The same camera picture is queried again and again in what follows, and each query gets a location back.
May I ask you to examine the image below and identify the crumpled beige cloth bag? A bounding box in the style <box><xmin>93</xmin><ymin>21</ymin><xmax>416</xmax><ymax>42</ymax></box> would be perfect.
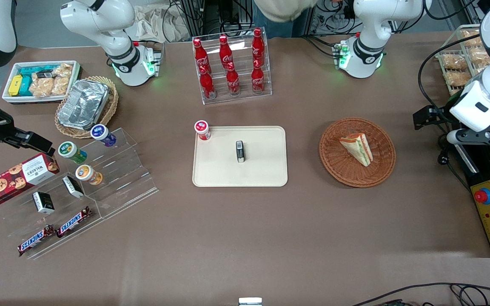
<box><xmin>134</xmin><ymin>3</ymin><xmax>191</xmax><ymax>43</ymax></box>

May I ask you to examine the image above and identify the black cable on floor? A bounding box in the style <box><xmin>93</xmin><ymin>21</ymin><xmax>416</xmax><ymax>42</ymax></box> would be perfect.
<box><xmin>351</xmin><ymin>282</ymin><xmax>490</xmax><ymax>306</ymax></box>

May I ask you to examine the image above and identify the clear bag of crackers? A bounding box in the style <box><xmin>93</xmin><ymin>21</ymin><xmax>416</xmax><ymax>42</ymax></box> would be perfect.
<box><xmin>51</xmin><ymin>63</ymin><xmax>74</xmax><ymax>96</ymax></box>
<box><xmin>29</xmin><ymin>72</ymin><xmax>55</xmax><ymax>98</ymax></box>

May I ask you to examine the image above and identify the red capped small bottle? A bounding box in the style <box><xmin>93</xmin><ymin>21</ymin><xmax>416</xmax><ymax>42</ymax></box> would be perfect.
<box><xmin>194</xmin><ymin>120</ymin><xmax>211</xmax><ymax>141</ymax></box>

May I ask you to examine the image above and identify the person in jeans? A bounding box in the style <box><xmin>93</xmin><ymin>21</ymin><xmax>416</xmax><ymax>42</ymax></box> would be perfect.
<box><xmin>253</xmin><ymin>0</ymin><xmax>344</xmax><ymax>40</ymax></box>

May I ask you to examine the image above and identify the black cable with plug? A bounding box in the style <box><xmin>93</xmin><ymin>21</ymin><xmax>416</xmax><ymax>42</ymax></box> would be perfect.
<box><xmin>436</xmin><ymin>134</ymin><xmax>472</xmax><ymax>192</ymax></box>

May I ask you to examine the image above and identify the orange lid yogurt cup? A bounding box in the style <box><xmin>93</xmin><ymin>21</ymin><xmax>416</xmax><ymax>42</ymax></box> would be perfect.
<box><xmin>75</xmin><ymin>164</ymin><xmax>103</xmax><ymax>186</ymax></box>

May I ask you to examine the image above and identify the bagged bread roll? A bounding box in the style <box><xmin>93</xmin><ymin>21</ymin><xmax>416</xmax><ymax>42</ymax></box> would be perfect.
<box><xmin>468</xmin><ymin>46</ymin><xmax>490</xmax><ymax>68</ymax></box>
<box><xmin>442</xmin><ymin>52</ymin><xmax>469</xmax><ymax>71</ymax></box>
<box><xmin>460</xmin><ymin>28</ymin><xmax>484</xmax><ymax>46</ymax></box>
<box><xmin>446</xmin><ymin>70</ymin><xmax>473</xmax><ymax>88</ymax></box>

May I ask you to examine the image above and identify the snickers chocolate bar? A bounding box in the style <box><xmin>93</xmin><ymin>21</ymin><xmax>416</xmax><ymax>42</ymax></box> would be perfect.
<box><xmin>17</xmin><ymin>224</ymin><xmax>55</xmax><ymax>257</ymax></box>
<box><xmin>56</xmin><ymin>207</ymin><xmax>92</xmax><ymax>238</ymax></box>

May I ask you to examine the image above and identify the red cookie box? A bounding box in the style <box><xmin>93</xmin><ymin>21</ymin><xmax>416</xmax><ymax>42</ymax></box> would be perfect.
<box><xmin>0</xmin><ymin>153</ymin><xmax>60</xmax><ymax>207</ymax></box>

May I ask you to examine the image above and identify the brown round wicker basket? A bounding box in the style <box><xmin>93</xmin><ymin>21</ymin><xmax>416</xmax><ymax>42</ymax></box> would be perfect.
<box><xmin>319</xmin><ymin>118</ymin><xmax>396</xmax><ymax>188</ymax></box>

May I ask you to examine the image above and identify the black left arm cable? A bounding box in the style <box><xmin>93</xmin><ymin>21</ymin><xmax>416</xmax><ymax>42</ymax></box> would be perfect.
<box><xmin>418</xmin><ymin>34</ymin><xmax>481</xmax><ymax>112</ymax></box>

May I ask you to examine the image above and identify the teal snack box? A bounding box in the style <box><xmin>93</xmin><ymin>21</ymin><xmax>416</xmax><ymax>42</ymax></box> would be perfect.
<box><xmin>19</xmin><ymin>76</ymin><xmax>34</xmax><ymax>96</ymax></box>
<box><xmin>20</xmin><ymin>65</ymin><xmax>57</xmax><ymax>78</ymax></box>

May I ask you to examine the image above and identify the beige plastic tray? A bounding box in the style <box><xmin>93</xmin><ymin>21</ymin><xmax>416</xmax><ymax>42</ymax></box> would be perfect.
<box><xmin>192</xmin><ymin>126</ymin><xmax>288</xmax><ymax>187</ymax></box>

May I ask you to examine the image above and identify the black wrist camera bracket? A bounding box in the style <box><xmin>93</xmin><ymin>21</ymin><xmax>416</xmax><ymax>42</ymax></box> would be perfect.
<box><xmin>458</xmin><ymin>119</ymin><xmax>490</xmax><ymax>146</ymax></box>

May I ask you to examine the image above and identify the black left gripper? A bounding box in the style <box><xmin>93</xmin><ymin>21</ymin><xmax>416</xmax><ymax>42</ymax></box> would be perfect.
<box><xmin>413</xmin><ymin>105</ymin><xmax>457</xmax><ymax>130</ymax></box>

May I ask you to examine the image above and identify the small black white carton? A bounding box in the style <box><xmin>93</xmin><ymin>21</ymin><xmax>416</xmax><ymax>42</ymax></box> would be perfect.
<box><xmin>62</xmin><ymin>176</ymin><xmax>85</xmax><ymax>199</ymax></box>
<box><xmin>32</xmin><ymin>191</ymin><xmax>55</xmax><ymax>215</ymax></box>

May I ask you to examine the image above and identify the clear acrylic bottle rack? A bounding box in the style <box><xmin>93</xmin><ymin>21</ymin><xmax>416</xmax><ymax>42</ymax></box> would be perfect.
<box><xmin>192</xmin><ymin>27</ymin><xmax>273</xmax><ymax>105</ymax></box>

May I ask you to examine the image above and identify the triangular sandwich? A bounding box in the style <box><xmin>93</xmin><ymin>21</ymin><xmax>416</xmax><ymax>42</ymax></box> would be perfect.
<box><xmin>339</xmin><ymin>133</ymin><xmax>374</xmax><ymax>167</ymax></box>

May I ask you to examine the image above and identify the red cola bottle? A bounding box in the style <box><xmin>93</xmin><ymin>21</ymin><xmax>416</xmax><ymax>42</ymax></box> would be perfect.
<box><xmin>251</xmin><ymin>28</ymin><xmax>265</xmax><ymax>64</ymax></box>
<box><xmin>193</xmin><ymin>37</ymin><xmax>211</xmax><ymax>74</ymax></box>
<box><xmin>219</xmin><ymin>35</ymin><xmax>234</xmax><ymax>68</ymax></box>
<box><xmin>198</xmin><ymin>66</ymin><xmax>217</xmax><ymax>99</ymax></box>
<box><xmin>251</xmin><ymin>59</ymin><xmax>266</xmax><ymax>94</ymax></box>
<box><xmin>225</xmin><ymin>62</ymin><xmax>240</xmax><ymax>96</ymax></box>

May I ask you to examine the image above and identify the green lid yogurt cup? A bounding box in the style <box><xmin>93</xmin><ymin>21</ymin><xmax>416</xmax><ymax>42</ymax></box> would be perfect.
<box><xmin>58</xmin><ymin>141</ymin><xmax>88</xmax><ymax>164</ymax></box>

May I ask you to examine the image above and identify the tan oval wicker basket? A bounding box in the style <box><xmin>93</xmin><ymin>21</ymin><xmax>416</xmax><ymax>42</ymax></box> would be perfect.
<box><xmin>55</xmin><ymin>76</ymin><xmax>119</xmax><ymax>139</ymax></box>

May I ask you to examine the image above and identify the aluminium foil tray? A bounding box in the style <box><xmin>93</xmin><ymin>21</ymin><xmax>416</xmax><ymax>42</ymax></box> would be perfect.
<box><xmin>57</xmin><ymin>79</ymin><xmax>110</xmax><ymax>130</ymax></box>

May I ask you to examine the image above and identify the white rectangular snack bin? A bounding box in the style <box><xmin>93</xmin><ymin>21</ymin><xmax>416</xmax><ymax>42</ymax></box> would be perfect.
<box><xmin>2</xmin><ymin>60</ymin><xmax>82</xmax><ymax>105</ymax></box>

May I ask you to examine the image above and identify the wire rack with bread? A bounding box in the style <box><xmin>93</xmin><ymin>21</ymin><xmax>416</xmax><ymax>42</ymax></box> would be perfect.
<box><xmin>436</xmin><ymin>25</ymin><xmax>490</xmax><ymax>96</ymax></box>

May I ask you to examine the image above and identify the purple lid yogurt cup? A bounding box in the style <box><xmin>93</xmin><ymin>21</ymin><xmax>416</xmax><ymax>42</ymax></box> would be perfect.
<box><xmin>91</xmin><ymin>124</ymin><xmax>117</xmax><ymax>147</ymax></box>

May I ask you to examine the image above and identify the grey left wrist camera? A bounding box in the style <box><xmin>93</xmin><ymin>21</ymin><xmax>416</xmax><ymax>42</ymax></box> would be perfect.
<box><xmin>447</xmin><ymin>130</ymin><xmax>467</xmax><ymax>145</ymax></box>

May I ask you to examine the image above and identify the clear acrylic stepped display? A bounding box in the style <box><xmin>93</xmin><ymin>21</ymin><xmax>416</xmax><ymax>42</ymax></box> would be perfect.
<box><xmin>0</xmin><ymin>127</ymin><xmax>159</xmax><ymax>260</ymax></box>

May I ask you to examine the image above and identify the yellow snack box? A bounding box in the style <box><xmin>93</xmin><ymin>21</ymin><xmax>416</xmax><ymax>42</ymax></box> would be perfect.
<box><xmin>8</xmin><ymin>75</ymin><xmax>23</xmax><ymax>97</ymax></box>

